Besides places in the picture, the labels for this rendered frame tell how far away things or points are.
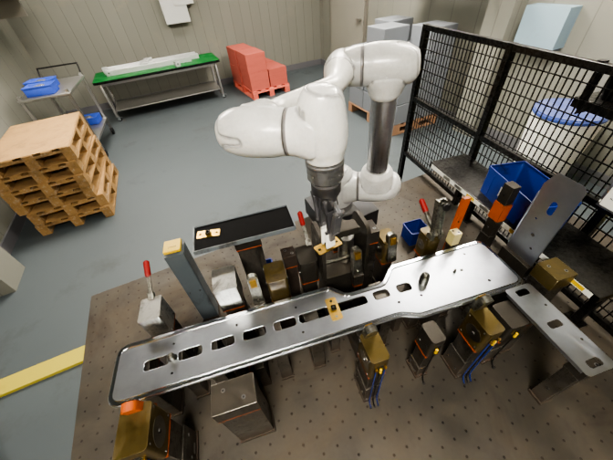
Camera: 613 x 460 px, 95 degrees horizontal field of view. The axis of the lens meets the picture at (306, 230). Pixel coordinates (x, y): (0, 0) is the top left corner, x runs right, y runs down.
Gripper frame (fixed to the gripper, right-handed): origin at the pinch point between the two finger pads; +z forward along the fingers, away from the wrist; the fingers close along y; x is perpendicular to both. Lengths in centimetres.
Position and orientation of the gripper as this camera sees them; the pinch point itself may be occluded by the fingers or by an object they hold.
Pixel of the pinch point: (327, 235)
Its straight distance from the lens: 82.9
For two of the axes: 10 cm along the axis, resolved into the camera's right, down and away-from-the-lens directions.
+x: 8.6, -4.0, 3.1
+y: 5.0, 5.7, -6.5
